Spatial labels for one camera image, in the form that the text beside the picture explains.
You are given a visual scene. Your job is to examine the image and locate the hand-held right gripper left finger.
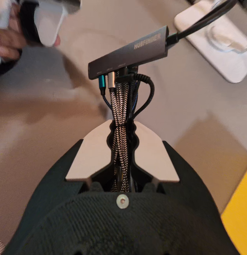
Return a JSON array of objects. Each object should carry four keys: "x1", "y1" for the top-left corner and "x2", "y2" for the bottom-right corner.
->
[{"x1": 65, "y1": 120, "x2": 114, "y2": 186}]

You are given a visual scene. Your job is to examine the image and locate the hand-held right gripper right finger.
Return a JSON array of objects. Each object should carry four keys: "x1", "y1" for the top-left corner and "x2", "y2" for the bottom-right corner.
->
[{"x1": 132, "y1": 120, "x2": 180, "y2": 182}]

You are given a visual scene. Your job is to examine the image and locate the white black braided cable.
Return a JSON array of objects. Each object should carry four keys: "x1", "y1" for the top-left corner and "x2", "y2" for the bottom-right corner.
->
[{"x1": 108, "y1": 71, "x2": 132, "y2": 192}]

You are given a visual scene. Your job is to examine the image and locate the black braided hdmi cable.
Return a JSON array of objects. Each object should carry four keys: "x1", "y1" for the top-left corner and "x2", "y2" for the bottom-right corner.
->
[{"x1": 129, "y1": 68, "x2": 156, "y2": 128}]

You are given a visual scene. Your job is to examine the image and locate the blue braided usb cable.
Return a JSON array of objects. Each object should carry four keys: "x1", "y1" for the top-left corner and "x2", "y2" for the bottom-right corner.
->
[{"x1": 98, "y1": 75, "x2": 140, "y2": 120}]

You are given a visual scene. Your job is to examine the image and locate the black angled usb-c cable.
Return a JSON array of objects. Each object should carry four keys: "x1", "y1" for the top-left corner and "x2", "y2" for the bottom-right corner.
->
[{"x1": 115, "y1": 67, "x2": 140, "y2": 128}]

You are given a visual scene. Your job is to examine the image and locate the grey usb hub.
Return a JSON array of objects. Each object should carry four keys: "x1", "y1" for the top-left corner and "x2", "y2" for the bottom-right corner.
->
[{"x1": 88, "y1": 25, "x2": 169, "y2": 80}]

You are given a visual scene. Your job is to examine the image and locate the yellow storage bin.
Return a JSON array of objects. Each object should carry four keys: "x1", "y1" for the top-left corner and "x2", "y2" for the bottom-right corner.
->
[{"x1": 221, "y1": 163, "x2": 247, "y2": 255}]

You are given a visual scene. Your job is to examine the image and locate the black hub cable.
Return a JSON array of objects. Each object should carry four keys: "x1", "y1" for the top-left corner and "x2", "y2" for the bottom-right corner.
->
[{"x1": 166, "y1": 0, "x2": 238, "y2": 46}]

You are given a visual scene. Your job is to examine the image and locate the person's left hand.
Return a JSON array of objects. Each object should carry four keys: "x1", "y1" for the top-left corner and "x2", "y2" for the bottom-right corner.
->
[{"x1": 0, "y1": 5, "x2": 61, "y2": 62}]

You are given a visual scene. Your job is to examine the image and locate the white base document stand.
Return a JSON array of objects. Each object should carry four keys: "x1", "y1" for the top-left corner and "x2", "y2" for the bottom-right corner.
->
[{"x1": 174, "y1": 0, "x2": 247, "y2": 84}]

